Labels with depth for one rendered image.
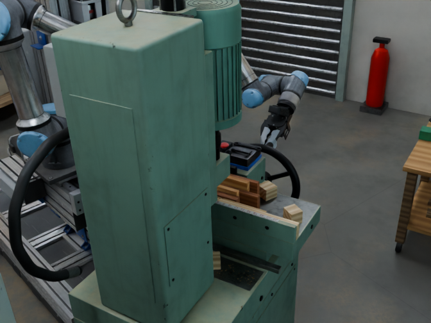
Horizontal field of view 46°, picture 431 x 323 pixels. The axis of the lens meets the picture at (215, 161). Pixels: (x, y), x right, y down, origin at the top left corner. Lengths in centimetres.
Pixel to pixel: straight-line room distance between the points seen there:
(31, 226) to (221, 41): 184
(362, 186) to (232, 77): 221
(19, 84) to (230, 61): 78
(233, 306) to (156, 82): 66
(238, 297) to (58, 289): 115
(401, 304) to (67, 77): 198
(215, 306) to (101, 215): 40
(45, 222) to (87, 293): 140
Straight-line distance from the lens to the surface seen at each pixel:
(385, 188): 342
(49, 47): 113
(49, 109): 195
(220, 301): 140
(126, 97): 98
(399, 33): 436
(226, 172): 148
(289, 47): 467
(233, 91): 131
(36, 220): 287
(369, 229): 303
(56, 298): 234
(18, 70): 178
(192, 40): 106
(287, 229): 140
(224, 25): 124
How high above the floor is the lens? 179
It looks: 30 degrees down
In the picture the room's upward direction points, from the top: 2 degrees counter-clockwise
